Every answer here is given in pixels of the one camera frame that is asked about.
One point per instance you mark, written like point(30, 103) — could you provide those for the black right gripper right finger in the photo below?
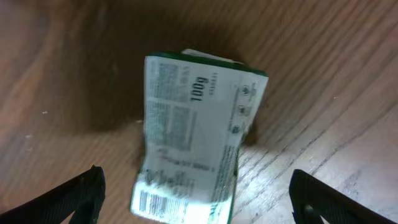
point(316, 202)

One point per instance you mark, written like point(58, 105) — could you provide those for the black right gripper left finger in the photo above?
point(80, 198)

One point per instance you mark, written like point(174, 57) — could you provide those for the white green soap packet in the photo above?
point(197, 110)

